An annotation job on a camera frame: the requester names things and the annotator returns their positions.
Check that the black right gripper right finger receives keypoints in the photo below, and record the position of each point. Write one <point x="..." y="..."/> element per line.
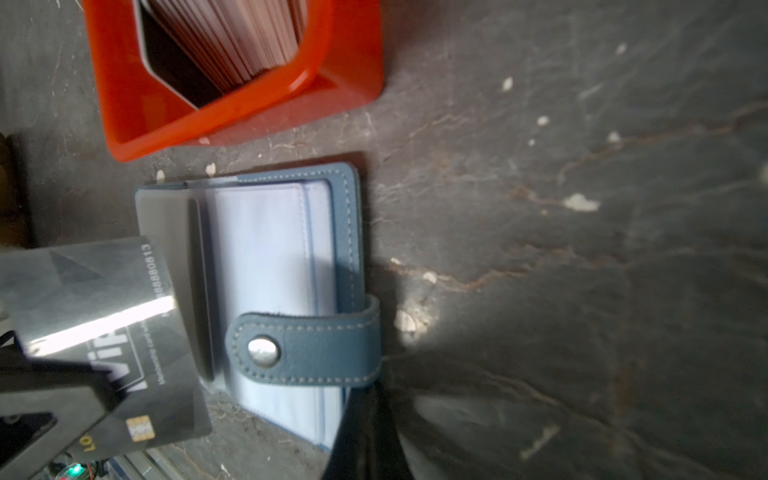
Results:
<point x="388" y="460"/>

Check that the red plastic tray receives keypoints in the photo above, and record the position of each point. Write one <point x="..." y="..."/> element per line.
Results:
<point x="339" y="67"/>

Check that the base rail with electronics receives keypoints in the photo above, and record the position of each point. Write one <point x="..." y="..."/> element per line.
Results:
<point x="132" y="466"/>

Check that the blue leather card holder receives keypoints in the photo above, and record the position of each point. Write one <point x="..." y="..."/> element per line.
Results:
<point x="293" y="330"/>

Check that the stack of credit cards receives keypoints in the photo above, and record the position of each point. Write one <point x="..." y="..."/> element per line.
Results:
<point x="203" y="50"/>

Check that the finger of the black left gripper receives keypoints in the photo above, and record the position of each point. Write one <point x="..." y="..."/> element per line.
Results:
<point x="46" y="405"/>

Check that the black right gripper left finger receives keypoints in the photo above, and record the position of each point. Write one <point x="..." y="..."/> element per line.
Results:
<point x="350" y="456"/>

